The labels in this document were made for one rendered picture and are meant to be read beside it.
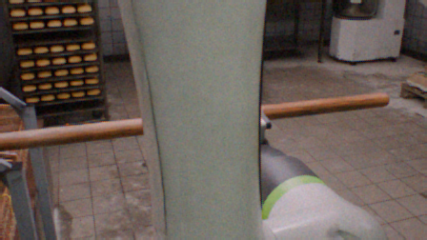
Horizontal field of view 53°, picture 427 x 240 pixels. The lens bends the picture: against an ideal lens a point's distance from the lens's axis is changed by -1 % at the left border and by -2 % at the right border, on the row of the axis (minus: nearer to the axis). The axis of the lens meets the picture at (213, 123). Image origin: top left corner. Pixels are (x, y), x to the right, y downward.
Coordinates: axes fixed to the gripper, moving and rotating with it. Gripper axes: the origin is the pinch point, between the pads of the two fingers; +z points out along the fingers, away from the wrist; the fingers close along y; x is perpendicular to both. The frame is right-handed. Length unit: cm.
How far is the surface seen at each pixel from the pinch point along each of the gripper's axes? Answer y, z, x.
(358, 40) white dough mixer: 87, 398, 314
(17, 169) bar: 25, 43, -41
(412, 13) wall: 62, 427, 417
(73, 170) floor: 120, 220, -36
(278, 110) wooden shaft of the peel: 0.3, 4.8, 12.3
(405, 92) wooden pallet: 113, 275, 289
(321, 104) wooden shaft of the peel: 0.2, 5.0, 21.5
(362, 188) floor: 120, 139, 143
